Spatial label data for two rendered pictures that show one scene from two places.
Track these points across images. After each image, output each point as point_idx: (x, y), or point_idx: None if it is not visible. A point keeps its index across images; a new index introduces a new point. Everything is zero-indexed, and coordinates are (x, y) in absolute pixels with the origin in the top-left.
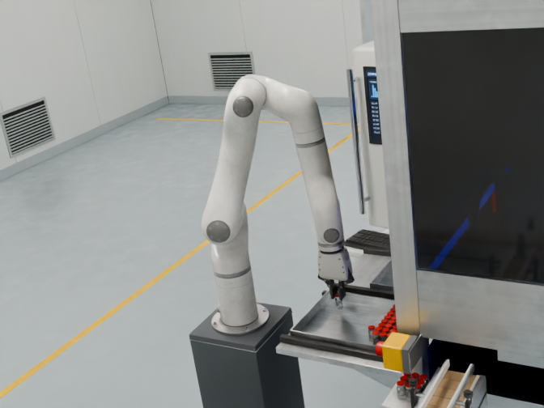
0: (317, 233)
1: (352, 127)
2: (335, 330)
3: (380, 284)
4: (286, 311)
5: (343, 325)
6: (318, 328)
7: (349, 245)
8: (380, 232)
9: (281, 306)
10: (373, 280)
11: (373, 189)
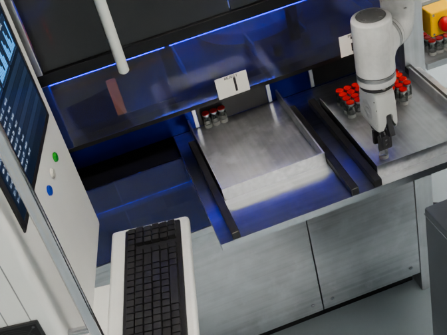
0: (394, 55)
1: (38, 202)
2: (423, 129)
3: (318, 145)
4: (436, 203)
5: (408, 132)
6: (436, 141)
7: (187, 334)
8: (127, 317)
9: (435, 215)
10: (314, 155)
11: (62, 308)
